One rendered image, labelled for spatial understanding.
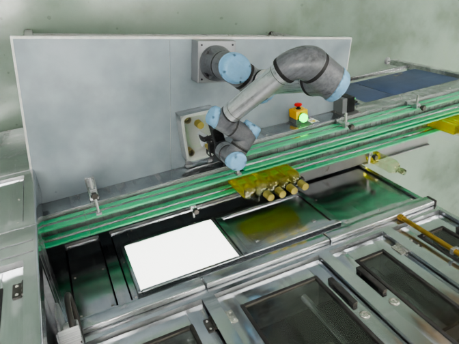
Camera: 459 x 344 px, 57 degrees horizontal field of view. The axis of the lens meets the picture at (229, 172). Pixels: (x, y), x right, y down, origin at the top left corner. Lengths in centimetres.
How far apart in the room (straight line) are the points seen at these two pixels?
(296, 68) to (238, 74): 38
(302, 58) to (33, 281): 100
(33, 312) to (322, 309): 92
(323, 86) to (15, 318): 109
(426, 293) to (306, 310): 43
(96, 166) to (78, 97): 32
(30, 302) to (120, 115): 99
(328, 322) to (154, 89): 118
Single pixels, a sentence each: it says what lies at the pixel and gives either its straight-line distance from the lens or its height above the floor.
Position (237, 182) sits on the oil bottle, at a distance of 194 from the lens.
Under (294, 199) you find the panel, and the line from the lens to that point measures 208.
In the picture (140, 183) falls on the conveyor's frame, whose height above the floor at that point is 82.
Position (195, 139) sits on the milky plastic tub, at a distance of 203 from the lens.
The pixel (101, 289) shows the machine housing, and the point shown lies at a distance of 178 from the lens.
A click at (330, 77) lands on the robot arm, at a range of 142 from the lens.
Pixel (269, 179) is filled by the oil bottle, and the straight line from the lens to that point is 194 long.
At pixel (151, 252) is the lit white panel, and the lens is 183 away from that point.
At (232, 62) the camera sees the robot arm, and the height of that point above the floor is 106.
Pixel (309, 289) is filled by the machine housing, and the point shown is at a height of 156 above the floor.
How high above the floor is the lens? 258
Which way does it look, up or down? 57 degrees down
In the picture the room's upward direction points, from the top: 133 degrees clockwise
